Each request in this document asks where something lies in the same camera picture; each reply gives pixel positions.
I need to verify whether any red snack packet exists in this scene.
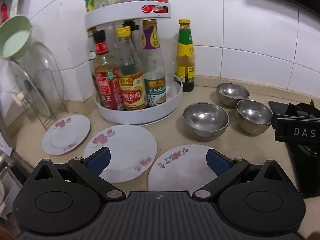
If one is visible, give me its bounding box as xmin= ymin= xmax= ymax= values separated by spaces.
xmin=141 ymin=0 xmax=168 ymax=13

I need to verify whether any tan rimmed floral plate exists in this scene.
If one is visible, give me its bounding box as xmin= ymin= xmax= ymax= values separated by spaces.
xmin=147 ymin=144 xmax=222 ymax=192

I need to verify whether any black gas stove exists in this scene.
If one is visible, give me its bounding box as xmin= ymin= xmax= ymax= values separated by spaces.
xmin=268 ymin=99 xmax=320 ymax=198

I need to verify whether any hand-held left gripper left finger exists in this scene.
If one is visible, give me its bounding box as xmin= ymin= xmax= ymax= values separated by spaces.
xmin=34 ymin=147 xmax=125 ymax=202

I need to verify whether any yellow green label sauce bottle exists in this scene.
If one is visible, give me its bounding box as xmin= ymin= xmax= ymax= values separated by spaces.
xmin=176 ymin=19 xmax=195 ymax=92

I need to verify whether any small white floral plate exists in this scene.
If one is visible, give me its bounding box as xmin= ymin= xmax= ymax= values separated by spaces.
xmin=41 ymin=115 xmax=91 ymax=155

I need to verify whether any large white floral plate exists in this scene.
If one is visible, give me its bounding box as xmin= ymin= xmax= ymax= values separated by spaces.
xmin=83 ymin=124 xmax=158 ymax=183

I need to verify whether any purple label sauce bottle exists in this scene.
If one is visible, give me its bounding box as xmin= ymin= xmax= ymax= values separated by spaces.
xmin=142 ymin=19 xmax=167 ymax=108

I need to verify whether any white two-tier spice rack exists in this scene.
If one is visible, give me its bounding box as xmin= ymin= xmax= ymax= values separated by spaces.
xmin=84 ymin=1 xmax=184 ymax=125

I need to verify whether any red label sauce bottle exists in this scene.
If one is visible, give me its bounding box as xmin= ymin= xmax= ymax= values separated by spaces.
xmin=93 ymin=30 xmax=123 ymax=110

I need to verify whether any green plastic saucepan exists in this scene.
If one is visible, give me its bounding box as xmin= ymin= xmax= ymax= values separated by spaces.
xmin=0 ymin=0 xmax=33 ymax=60

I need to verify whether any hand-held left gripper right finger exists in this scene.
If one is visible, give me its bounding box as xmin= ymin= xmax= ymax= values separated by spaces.
xmin=192 ymin=148 xmax=284 ymax=202

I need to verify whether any wire lid rack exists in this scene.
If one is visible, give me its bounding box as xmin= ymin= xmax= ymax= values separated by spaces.
xmin=22 ymin=97 xmax=68 ymax=131

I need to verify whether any black cap bottle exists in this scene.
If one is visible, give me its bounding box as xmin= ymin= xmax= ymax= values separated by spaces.
xmin=122 ymin=20 xmax=140 ymax=32

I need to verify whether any yellow cap vinegar bottle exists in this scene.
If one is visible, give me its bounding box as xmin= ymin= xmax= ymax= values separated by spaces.
xmin=115 ymin=26 xmax=148 ymax=111

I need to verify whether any stainless steel bowl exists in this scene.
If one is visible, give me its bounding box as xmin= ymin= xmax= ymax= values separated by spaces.
xmin=216 ymin=82 xmax=250 ymax=107
xmin=236 ymin=99 xmax=273 ymax=135
xmin=183 ymin=102 xmax=230 ymax=140

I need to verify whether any stainless steel sink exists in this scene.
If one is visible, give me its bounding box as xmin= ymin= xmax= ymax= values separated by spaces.
xmin=0 ymin=152 xmax=38 ymax=220

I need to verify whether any red hanging utensil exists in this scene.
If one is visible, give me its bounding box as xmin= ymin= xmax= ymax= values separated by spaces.
xmin=0 ymin=3 xmax=9 ymax=23

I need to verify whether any domed glass lid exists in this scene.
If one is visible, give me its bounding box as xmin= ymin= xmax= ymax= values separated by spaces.
xmin=24 ymin=41 xmax=66 ymax=112

